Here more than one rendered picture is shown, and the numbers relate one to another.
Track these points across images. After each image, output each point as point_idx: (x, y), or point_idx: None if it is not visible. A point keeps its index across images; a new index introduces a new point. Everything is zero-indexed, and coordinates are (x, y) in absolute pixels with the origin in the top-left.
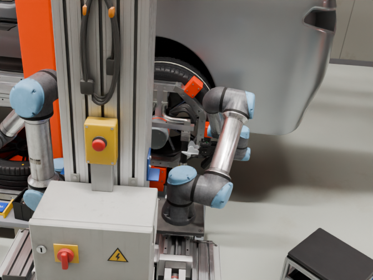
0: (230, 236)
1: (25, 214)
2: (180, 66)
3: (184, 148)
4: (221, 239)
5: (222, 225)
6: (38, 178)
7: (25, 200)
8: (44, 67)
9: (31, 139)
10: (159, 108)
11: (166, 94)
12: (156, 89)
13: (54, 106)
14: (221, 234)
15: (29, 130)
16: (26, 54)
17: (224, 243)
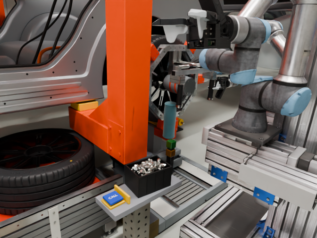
0: (198, 158)
1: (150, 186)
2: None
3: (213, 85)
4: (196, 161)
5: (186, 156)
6: (304, 74)
7: (296, 104)
8: (144, 17)
9: (314, 25)
10: (175, 66)
11: (180, 52)
12: (175, 49)
13: (147, 63)
14: (193, 160)
15: (316, 13)
16: (130, 2)
17: (201, 163)
